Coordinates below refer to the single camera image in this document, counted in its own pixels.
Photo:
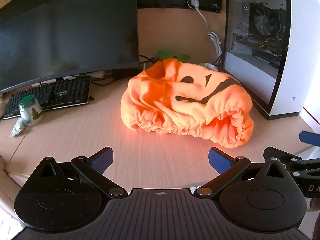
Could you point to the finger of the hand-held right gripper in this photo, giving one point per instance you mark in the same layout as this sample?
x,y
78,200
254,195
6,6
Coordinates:
x,y
282,156
310,137

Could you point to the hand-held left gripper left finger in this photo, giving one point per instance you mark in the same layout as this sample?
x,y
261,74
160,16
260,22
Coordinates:
x,y
102,158

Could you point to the black curved computer monitor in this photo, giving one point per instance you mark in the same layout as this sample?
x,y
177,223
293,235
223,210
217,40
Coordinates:
x,y
62,30

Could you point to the glass jar with green lid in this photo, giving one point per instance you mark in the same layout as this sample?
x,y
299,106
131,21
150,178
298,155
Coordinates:
x,y
31,112

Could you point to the crumpled pale green wrapper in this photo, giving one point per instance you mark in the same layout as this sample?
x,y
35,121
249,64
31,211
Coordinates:
x,y
18,128

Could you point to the black wall socket strip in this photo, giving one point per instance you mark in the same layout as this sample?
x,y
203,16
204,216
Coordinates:
x,y
170,0

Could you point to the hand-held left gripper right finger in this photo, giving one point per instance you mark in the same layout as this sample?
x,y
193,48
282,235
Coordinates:
x,y
220,161

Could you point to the white glass-sided computer case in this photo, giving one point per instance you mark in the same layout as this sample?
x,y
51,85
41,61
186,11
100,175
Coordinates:
x,y
297,55

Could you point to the white power adapter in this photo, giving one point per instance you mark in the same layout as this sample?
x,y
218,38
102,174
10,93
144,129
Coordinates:
x,y
212,66

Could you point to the orange pumpkin costume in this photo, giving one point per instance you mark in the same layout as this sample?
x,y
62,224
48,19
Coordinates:
x,y
175,105

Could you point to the black mechanical keyboard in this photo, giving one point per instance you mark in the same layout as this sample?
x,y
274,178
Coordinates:
x,y
62,92

